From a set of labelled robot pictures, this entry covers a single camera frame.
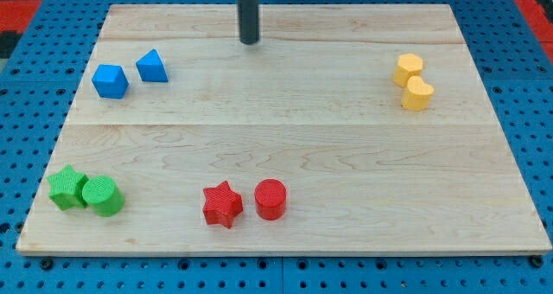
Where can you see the blue triangle block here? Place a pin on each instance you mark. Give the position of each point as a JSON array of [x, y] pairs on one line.
[[151, 69]]

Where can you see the blue cube block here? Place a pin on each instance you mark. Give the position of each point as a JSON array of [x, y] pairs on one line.
[[110, 81]]

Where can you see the light wooden board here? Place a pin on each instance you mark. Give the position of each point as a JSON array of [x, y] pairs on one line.
[[312, 105]]

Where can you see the red cylinder block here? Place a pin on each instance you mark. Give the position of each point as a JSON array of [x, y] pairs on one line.
[[270, 196]]

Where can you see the red star block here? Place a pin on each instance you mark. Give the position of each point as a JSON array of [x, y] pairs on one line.
[[222, 205]]

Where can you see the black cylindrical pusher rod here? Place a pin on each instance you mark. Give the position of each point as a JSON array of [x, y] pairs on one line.
[[248, 21]]

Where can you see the yellow heart block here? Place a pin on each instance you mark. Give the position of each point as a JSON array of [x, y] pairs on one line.
[[417, 94]]

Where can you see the yellow hexagon block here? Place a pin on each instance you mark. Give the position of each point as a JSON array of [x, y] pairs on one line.
[[408, 65]]

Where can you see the green cylinder block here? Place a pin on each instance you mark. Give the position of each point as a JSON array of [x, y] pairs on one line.
[[104, 197]]

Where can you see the green star block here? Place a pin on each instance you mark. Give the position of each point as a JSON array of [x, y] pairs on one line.
[[66, 188]]

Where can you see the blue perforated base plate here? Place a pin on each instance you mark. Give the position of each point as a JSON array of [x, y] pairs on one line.
[[41, 78]]

